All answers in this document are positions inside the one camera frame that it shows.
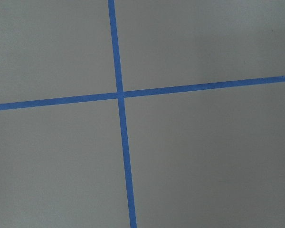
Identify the brown paper table mat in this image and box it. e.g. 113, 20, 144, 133
0, 0, 285, 228

